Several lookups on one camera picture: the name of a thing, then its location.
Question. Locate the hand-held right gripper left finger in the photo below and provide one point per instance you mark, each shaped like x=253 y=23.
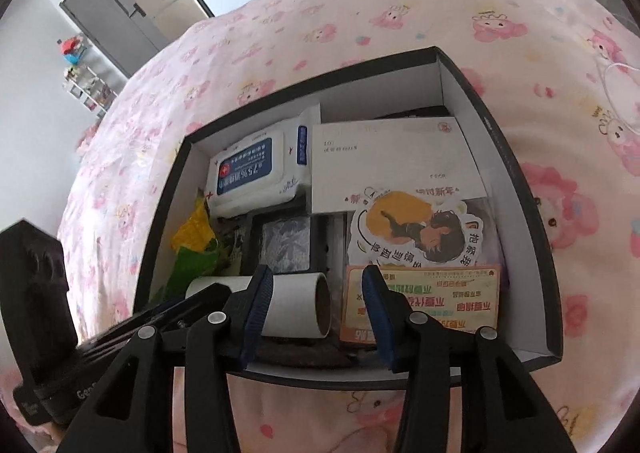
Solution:
x=257 y=313

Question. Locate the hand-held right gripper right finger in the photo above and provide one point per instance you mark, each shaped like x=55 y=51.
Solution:
x=380 y=313

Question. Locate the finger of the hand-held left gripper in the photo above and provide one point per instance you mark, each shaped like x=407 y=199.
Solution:
x=165 y=310

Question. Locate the white paper roll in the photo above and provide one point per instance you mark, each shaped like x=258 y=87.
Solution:
x=295 y=303

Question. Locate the black square frame box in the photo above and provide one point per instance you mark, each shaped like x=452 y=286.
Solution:
x=250 y=248

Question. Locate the orange printed card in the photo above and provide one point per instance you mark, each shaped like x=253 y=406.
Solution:
x=450 y=298

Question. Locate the cartoon figure sticker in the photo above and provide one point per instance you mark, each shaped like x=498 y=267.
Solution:
x=400 y=223

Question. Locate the white wet wipes pack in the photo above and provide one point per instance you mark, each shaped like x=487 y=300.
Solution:
x=250 y=173

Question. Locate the white paper envelope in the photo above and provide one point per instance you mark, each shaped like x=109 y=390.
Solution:
x=390 y=158

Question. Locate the black storage box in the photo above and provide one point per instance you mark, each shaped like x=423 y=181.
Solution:
x=535 y=243

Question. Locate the green snack packet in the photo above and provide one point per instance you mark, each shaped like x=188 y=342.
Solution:
x=195 y=243

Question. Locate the white shelf rack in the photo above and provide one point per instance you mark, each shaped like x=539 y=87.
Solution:
x=90 y=90

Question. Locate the red toy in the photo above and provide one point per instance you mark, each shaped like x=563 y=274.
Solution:
x=72 y=44

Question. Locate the pink printed blanket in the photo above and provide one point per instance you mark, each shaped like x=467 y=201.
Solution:
x=350 y=23

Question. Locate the grey brown cabinet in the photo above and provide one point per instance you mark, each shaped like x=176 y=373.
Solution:
x=170 y=18

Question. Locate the grey door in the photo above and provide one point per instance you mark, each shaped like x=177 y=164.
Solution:
x=100 y=3

